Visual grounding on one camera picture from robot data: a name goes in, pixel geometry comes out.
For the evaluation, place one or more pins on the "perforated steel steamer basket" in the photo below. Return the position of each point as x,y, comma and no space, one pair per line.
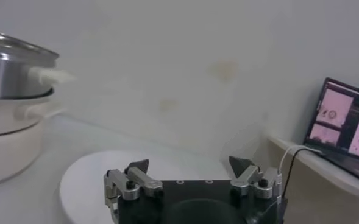
8,76

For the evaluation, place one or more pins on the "black laptop with camera views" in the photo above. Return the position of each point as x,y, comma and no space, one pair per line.
343,121

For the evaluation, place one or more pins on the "white round plate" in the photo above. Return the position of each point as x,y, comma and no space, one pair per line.
87,182

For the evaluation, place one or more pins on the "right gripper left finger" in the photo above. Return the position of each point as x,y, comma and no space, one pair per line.
144,181

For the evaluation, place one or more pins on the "white side desk with label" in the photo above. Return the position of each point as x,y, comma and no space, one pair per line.
319,188

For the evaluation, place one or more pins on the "cream electric cooker pot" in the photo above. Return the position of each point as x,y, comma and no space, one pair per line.
11,146

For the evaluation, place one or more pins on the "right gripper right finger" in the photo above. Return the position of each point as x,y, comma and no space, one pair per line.
249,181

